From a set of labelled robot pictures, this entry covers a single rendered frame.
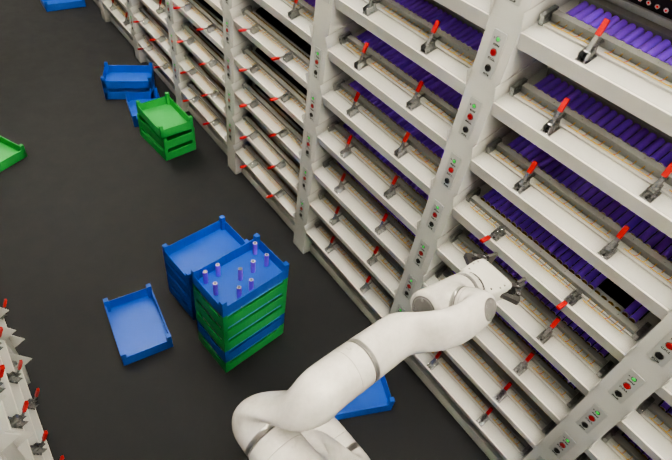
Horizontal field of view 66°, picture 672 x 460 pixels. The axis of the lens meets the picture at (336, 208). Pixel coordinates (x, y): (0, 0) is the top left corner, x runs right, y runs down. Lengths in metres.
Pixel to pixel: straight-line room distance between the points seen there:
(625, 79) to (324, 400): 0.88
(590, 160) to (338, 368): 0.76
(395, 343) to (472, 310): 0.17
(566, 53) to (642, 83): 0.17
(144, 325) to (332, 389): 1.59
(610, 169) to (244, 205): 1.99
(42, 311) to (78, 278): 0.20
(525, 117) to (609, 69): 0.23
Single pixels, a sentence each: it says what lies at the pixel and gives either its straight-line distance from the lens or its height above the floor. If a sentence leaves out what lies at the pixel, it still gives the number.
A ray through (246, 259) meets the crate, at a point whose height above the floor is 0.40.
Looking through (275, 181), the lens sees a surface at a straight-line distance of 2.71.
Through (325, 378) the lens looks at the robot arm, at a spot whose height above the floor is 1.18.
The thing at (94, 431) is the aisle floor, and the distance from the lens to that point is 2.23.
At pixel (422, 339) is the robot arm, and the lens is 1.03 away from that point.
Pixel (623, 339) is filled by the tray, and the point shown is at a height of 0.94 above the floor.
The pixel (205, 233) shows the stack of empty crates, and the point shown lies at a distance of 2.36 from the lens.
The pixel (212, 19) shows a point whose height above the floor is 0.78.
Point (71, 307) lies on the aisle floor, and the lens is 2.55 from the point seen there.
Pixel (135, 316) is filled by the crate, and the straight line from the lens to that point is 2.44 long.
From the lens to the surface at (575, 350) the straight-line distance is 1.67.
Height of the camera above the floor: 1.99
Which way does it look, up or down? 44 degrees down
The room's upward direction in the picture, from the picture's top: 10 degrees clockwise
